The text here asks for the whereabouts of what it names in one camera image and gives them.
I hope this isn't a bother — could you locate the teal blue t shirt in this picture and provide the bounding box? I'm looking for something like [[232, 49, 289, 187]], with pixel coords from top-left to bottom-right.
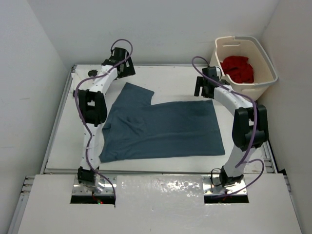
[[99, 83, 225, 163]]

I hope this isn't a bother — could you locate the white printed t shirt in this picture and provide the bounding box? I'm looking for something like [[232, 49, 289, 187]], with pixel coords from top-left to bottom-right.
[[71, 69, 98, 97]]

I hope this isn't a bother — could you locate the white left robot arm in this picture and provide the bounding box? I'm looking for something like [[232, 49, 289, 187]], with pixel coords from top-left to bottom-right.
[[74, 47, 135, 185]]

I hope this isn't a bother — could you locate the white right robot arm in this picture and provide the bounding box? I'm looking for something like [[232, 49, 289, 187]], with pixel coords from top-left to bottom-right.
[[194, 66, 269, 187]]

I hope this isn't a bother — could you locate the red t shirt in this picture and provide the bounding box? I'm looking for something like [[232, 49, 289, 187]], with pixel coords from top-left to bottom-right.
[[221, 56, 254, 83]]

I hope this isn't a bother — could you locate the cream plastic laundry basket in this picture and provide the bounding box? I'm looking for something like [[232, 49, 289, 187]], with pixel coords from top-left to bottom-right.
[[210, 36, 278, 100]]

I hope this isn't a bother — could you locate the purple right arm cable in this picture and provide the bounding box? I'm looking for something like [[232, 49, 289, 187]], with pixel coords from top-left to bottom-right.
[[191, 56, 266, 195]]

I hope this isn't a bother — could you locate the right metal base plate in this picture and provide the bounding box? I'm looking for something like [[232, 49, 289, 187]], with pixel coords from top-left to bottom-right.
[[202, 174, 247, 196]]

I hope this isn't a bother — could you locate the metal base plate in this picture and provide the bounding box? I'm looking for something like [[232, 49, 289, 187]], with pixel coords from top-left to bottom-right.
[[72, 174, 117, 196], [202, 174, 247, 196]]

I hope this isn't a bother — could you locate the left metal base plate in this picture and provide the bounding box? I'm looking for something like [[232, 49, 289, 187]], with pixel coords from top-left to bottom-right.
[[72, 174, 117, 196]]

